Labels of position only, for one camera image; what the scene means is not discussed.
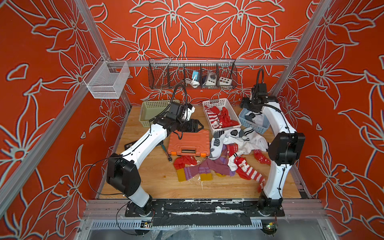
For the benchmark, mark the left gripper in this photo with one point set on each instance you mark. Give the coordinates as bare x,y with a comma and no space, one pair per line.
193,126

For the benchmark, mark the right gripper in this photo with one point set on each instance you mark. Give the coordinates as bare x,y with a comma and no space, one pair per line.
244,103

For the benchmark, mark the red christmas sock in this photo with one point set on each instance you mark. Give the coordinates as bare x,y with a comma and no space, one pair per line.
225,119

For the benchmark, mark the white black patterned sock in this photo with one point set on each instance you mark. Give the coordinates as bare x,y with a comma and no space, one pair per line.
256,119

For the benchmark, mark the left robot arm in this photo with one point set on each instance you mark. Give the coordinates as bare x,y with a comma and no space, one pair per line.
123,169

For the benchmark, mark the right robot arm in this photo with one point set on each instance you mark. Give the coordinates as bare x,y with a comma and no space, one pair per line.
284,150

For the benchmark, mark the green plastic basket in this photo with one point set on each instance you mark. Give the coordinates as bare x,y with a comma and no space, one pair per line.
150,109

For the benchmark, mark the blue plastic basket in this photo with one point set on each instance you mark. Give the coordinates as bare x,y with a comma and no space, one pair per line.
245,123

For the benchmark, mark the white plastic basket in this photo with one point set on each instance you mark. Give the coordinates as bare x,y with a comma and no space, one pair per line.
220,103

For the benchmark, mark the orange plastic tool case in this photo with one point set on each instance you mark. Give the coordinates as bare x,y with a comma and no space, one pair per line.
190,144

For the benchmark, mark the white power adapter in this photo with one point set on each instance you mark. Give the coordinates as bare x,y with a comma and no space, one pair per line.
194,80

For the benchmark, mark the ratchet wrench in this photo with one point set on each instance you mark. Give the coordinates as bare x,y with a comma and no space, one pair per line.
166,152

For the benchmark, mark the red crumpled sock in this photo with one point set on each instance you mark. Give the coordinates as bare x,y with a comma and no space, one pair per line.
183,161

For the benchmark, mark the white black sock pile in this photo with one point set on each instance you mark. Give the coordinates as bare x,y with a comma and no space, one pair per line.
246,140

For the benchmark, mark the white socket cube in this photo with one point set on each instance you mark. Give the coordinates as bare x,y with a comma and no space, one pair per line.
210,79

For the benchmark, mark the black yellow bit box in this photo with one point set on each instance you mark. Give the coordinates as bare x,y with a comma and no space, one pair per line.
127,146

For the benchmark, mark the red patterned knit sock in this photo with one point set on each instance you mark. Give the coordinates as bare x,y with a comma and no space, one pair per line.
233,150

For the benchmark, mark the purple ribbed sock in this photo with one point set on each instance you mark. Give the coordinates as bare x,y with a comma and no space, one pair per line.
204,170

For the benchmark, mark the red white striped santa sock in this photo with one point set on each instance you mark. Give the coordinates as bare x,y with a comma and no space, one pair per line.
247,172

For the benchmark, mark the black wire wall basket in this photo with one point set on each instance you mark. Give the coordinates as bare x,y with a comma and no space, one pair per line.
166,73

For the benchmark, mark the white wire wall basket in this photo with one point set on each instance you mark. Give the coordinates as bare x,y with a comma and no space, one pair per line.
104,82

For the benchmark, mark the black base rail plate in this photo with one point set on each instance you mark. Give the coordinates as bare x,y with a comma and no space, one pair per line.
206,213

